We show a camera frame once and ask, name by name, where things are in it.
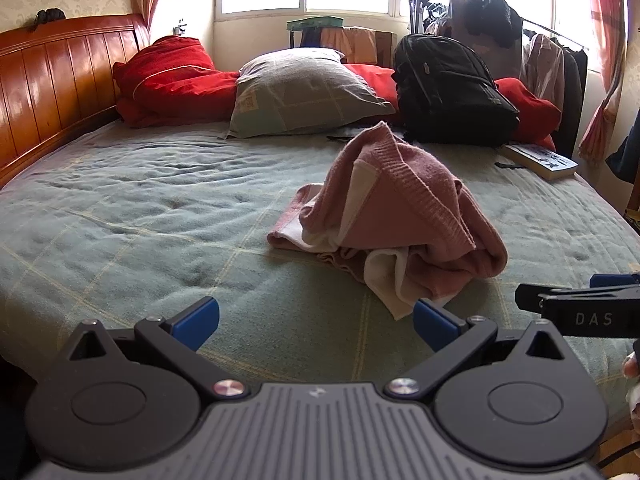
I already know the person's right hand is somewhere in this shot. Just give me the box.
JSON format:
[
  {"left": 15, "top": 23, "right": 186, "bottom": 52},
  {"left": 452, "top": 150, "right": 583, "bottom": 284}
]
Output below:
[{"left": 621, "top": 351, "right": 640, "bottom": 418}]

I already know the red folded quilt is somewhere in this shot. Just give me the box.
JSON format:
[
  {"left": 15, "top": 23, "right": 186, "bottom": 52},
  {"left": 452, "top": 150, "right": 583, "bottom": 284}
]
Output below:
[{"left": 112, "top": 36, "right": 242, "bottom": 129}]

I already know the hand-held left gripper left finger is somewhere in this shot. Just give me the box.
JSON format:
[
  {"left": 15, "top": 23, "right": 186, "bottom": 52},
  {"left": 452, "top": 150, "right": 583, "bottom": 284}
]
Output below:
[{"left": 68, "top": 296, "right": 249, "bottom": 402}]

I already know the green checked bed blanket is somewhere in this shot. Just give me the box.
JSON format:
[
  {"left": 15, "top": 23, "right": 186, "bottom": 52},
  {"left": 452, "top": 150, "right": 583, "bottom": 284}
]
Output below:
[{"left": 0, "top": 117, "right": 640, "bottom": 386}]

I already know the wooden bed headboard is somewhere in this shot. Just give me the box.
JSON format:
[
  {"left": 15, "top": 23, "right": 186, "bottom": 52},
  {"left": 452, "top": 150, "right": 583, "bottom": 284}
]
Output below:
[{"left": 0, "top": 12, "right": 152, "bottom": 190}]

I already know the black backpack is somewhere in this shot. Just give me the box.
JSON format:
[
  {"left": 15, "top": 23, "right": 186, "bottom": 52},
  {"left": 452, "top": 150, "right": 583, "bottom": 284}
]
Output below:
[{"left": 391, "top": 34, "right": 521, "bottom": 147}]

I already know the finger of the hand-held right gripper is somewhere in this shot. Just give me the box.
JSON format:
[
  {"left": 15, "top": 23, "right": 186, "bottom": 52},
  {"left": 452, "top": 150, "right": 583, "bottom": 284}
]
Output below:
[
  {"left": 515, "top": 282, "right": 568, "bottom": 312},
  {"left": 589, "top": 273, "right": 640, "bottom": 289}
]

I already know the pink and white sweater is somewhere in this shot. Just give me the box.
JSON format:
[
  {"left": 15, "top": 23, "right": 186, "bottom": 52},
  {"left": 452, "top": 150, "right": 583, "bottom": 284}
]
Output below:
[{"left": 267, "top": 121, "right": 508, "bottom": 321}]

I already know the book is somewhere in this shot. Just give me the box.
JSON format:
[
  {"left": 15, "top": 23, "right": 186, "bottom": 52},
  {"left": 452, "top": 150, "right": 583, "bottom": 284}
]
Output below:
[{"left": 502, "top": 143, "right": 579, "bottom": 181}]

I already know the red cloth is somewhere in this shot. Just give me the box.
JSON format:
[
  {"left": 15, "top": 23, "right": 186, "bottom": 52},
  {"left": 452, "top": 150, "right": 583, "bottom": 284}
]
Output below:
[{"left": 345, "top": 62, "right": 562, "bottom": 152}]

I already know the dark blue clothing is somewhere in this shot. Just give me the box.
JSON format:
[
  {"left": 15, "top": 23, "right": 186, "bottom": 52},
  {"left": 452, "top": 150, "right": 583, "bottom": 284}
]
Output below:
[{"left": 605, "top": 110, "right": 640, "bottom": 184}]

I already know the black garment on rack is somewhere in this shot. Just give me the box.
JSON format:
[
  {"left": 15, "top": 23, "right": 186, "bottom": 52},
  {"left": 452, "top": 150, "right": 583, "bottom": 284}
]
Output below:
[{"left": 464, "top": 0, "right": 524, "bottom": 47}]

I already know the wooden cabinet with green tray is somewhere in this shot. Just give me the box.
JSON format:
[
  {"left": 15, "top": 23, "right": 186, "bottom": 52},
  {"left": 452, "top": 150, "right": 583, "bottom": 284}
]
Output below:
[{"left": 320, "top": 26, "right": 397, "bottom": 69}]

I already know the green stool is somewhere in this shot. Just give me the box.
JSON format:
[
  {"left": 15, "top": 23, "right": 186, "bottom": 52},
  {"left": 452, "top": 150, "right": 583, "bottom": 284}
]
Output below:
[{"left": 286, "top": 16, "right": 345, "bottom": 51}]

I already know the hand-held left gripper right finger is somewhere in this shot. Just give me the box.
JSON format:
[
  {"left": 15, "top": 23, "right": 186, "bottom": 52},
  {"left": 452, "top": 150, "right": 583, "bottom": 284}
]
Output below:
[{"left": 384, "top": 298, "right": 568, "bottom": 402}]

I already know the metal clothes rack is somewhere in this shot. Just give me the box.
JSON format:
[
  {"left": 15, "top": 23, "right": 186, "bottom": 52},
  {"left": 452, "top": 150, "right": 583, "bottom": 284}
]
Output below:
[{"left": 409, "top": 0, "right": 592, "bottom": 61}]

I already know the grey green checked pillow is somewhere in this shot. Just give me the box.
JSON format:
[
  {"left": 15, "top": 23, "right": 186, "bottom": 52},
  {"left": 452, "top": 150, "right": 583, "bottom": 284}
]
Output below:
[{"left": 227, "top": 49, "right": 397, "bottom": 140}]

